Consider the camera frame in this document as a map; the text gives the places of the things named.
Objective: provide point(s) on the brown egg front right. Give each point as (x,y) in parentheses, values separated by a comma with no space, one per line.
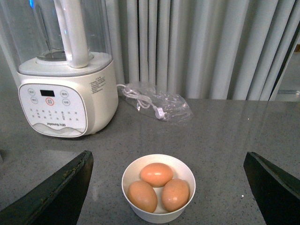
(175,194)

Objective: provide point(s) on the white blender with glass jar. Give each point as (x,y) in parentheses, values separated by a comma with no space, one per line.
(70,93)

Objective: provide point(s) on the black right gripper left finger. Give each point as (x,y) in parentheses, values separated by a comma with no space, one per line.
(58,200)

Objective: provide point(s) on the white round bowl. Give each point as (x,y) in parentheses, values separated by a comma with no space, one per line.
(180,171)

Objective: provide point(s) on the clear plastic bag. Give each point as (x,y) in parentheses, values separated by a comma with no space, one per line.
(147,99)

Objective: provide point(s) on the grey pleated curtain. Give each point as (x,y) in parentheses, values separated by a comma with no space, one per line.
(216,49)

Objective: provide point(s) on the brown egg front left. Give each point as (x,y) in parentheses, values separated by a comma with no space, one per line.
(142,195)

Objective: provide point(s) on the brown egg at back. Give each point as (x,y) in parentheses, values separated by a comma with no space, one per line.
(156,174)

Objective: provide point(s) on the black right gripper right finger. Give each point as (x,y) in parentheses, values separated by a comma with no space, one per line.
(277,193)

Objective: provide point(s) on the brown egg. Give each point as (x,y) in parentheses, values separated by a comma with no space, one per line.
(156,174)
(175,194)
(142,195)

